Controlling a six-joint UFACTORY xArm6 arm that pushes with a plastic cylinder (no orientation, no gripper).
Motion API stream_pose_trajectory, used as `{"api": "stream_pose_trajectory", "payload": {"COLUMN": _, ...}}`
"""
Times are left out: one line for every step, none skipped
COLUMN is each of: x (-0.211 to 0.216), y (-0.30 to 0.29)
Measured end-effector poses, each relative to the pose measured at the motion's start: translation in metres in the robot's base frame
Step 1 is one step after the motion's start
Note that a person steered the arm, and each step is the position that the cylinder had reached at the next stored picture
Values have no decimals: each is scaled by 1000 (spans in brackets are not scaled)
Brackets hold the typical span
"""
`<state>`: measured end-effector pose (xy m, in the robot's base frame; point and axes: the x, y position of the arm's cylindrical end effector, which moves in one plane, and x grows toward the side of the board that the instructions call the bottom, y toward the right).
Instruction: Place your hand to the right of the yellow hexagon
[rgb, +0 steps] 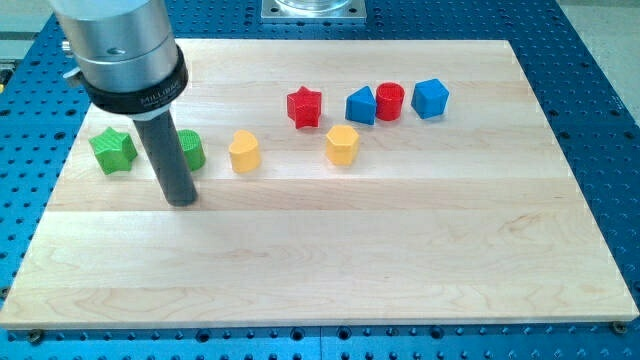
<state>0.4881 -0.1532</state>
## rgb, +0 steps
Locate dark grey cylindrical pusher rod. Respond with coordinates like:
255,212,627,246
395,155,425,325
133,111,197,207

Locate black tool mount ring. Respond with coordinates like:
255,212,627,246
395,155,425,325
81,45,189,115

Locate yellow hexagon block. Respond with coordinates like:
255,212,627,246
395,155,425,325
326,125,359,166

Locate green cylinder block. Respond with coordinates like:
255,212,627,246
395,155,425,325
178,129,206,171

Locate green star block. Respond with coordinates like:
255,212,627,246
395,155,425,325
89,127,138,175

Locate yellow heart block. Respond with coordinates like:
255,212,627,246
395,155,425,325
228,130,261,173

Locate red star block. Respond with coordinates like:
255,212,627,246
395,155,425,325
286,86,322,129

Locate light wooden board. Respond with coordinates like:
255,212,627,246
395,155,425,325
1,39,638,330

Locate blue triangle block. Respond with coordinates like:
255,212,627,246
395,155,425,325
345,86,377,125

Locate red cylinder block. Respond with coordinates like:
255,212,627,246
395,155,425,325
376,82,405,121

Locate blue cube block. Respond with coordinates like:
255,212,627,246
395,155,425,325
411,78,449,119

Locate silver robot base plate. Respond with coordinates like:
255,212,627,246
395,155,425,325
260,0,367,24

